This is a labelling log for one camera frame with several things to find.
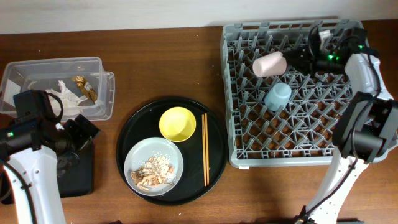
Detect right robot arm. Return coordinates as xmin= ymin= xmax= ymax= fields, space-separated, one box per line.
xmin=284 ymin=26 xmax=397 ymax=223

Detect gold foil wrapper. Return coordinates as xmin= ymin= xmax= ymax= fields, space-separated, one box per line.
xmin=72 ymin=76 xmax=98 ymax=103

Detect pink cup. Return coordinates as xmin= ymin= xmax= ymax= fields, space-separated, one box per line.
xmin=252 ymin=52 xmax=287 ymax=77

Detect round black tray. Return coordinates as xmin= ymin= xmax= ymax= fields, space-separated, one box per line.
xmin=116 ymin=96 xmax=228 ymax=206

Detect clear plastic bin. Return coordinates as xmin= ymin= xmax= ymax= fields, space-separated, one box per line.
xmin=1 ymin=57 xmax=115 ymax=122

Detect wooden chopstick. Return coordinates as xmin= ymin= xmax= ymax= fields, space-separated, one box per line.
xmin=201 ymin=115 xmax=207 ymax=187
xmin=204 ymin=113 xmax=210 ymax=185

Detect grey plate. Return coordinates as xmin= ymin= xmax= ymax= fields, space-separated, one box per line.
xmin=124 ymin=137 xmax=184 ymax=197

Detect black rectangular bin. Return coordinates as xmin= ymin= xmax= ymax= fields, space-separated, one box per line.
xmin=1 ymin=141 xmax=95 ymax=205

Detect white napkin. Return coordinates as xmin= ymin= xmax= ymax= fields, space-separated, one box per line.
xmin=46 ymin=80 xmax=88 ymax=116

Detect food scraps on plate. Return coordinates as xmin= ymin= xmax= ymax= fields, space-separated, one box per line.
xmin=131 ymin=155 xmax=176 ymax=192

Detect blue cup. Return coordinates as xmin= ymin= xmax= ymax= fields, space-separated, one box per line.
xmin=264 ymin=83 xmax=292 ymax=111

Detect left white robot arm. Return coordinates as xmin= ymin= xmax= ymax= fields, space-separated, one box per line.
xmin=1 ymin=90 xmax=100 ymax=223

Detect grey dishwasher rack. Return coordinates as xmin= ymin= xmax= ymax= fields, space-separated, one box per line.
xmin=220 ymin=21 xmax=353 ymax=169

